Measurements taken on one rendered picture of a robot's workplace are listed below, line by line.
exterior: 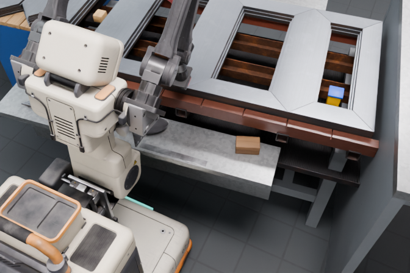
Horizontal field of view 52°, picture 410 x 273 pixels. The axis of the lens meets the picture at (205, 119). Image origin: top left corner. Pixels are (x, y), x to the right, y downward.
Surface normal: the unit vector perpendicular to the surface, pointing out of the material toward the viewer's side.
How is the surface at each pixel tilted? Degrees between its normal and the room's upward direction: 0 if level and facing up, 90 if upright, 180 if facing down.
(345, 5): 0
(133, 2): 0
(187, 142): 0
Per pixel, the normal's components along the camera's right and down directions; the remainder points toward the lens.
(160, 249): 0.00, -0.65
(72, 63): -0.31, 0.07
